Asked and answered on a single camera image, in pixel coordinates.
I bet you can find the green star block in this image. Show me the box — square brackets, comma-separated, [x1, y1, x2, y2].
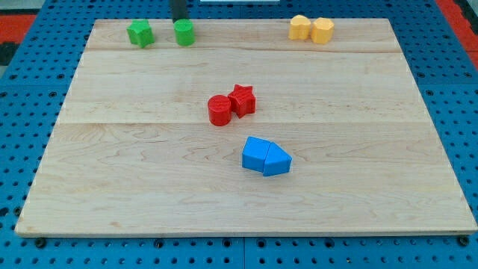
[126, 19, 155, 48]

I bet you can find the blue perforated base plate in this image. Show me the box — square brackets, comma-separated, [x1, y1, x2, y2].
[1, 0, 477, 268]

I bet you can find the red cylinder block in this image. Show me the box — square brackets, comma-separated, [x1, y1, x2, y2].
[207, 95, 232, 126]

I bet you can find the blue triangular prism block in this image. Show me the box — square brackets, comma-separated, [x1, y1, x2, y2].
[263, 143, 293, 176]

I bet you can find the blue cube block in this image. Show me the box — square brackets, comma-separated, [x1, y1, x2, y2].
[242, 136, 271, 173]

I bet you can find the green cylinder block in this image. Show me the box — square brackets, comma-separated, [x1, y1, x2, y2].
[173, 19, 195, 46]

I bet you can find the red star block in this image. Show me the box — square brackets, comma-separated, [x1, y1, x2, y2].
[228, 84, 256, 118]

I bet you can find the yellow hexagon block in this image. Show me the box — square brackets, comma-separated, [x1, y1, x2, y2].
[311, 17, 335, 44]

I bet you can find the yellow heart block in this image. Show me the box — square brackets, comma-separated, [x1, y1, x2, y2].
[288, 15, 311, 40]

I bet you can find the wooden board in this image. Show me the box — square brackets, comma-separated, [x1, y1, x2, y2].
[15, 19, 477, 238]

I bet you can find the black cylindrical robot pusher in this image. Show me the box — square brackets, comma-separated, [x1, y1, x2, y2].
[169, 0, 189, 22]

